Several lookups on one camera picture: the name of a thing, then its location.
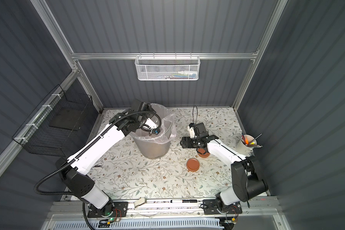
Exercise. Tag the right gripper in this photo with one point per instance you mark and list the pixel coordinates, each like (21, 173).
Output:
(192, 141)

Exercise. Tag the black wire wall basket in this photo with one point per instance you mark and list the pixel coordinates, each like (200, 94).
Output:
(61, 128)

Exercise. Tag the white utensil cup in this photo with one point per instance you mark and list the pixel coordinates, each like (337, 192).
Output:
(246, 145)

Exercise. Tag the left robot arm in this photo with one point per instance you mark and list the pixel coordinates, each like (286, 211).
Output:
(75, 176)

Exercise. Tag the orange jar lid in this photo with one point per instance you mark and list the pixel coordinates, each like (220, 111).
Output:
(203, 153)
(192, 165)

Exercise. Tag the white wire wall basket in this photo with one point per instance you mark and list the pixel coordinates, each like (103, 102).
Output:
(148, 68)

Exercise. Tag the pens in white basket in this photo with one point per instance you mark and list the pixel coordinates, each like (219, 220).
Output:
(180, 75)

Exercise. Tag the clear plastic bin liner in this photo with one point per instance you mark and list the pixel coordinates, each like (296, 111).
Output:
(167, 129)

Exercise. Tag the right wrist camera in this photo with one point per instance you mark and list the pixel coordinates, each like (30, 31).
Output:
(191, 130)

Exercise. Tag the grey mesh trash bin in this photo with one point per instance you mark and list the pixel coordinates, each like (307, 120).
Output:
(152, 151)

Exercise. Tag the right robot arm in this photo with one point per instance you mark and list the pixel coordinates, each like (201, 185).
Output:
(247, 178)

